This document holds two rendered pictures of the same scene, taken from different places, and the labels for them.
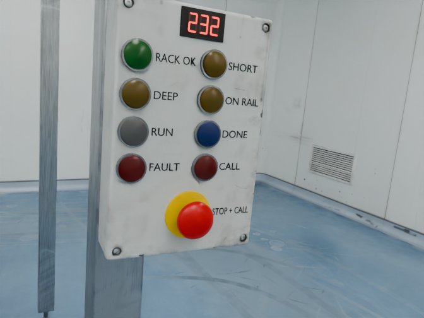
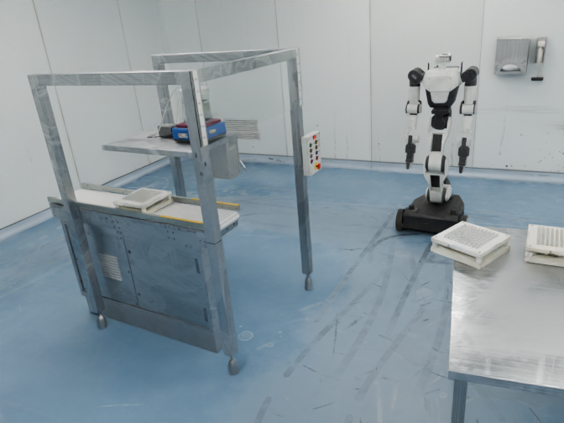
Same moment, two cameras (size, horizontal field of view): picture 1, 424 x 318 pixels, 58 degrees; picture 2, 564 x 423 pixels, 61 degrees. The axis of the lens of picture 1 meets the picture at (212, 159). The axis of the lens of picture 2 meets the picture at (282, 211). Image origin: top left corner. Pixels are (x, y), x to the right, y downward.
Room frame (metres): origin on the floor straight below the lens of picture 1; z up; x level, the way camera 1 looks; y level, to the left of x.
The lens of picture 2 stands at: (-2.08, 1.80, 1.89)
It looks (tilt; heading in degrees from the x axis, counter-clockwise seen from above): 22 degrees down; 329
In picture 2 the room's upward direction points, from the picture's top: 5 degrees counter-clockwise
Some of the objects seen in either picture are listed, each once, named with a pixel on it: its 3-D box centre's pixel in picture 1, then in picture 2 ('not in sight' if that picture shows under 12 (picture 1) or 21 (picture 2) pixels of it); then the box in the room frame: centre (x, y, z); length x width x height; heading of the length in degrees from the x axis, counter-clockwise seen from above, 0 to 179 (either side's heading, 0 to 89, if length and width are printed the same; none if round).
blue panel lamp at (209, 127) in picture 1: (208, 134); not in sight; (0.40, 0.01, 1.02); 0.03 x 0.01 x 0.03; 118
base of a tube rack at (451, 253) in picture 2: not in sight; (470, 248); (-0.88, 0.11, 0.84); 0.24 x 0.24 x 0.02; 5
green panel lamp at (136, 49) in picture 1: (137, 54); not in sight; (0.37, 0.08, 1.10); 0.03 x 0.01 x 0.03; 118
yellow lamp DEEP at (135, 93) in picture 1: (135, 94); not in sight; (0.37, 0.08, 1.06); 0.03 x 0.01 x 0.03; 118
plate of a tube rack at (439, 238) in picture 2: not in sight; (471, 238); (-0.88, 0.11, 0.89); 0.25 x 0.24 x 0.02; 95
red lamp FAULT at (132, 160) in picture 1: (132, 168); not in sight; (0.37, 0.08, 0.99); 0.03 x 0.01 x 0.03; 118
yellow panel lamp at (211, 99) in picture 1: (211, 100); not in sight; (0.40, 0.01, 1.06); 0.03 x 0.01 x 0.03; 118
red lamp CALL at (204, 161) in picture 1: (205, 167); not in sight; (0.40, 0.01, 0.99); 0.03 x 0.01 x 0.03; 118
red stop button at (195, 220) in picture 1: (190, 216); not in sight; (0.39, 0.02, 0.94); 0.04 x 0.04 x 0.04; 28
